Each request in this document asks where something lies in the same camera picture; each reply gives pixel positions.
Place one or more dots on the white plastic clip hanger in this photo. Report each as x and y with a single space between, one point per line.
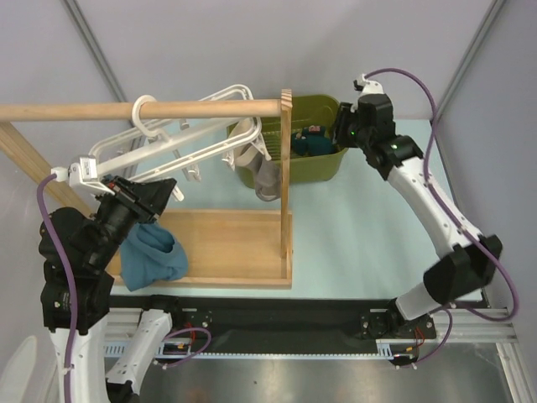
167 135

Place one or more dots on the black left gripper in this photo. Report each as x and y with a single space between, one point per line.
148 199

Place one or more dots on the grey beige sock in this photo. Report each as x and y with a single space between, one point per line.
255 158

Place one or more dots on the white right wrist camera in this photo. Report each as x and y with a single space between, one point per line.
366 86

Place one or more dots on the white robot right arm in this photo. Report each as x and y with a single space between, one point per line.
465 255

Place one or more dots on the blue sock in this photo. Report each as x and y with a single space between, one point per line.
151 253

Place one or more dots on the dark green socks in bin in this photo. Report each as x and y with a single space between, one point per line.
311 141

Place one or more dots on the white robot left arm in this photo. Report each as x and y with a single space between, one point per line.
76 296

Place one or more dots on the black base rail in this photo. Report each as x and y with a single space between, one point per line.
252 328

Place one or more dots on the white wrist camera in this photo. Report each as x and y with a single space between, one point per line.
82 175
366 86

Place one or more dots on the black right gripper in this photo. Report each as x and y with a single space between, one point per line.
343 124

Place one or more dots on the wooden rack frame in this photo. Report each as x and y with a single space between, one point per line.
226 248

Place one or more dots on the olive green plastic bin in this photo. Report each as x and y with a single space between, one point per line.
309 110

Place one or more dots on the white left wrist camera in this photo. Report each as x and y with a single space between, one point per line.
82 175

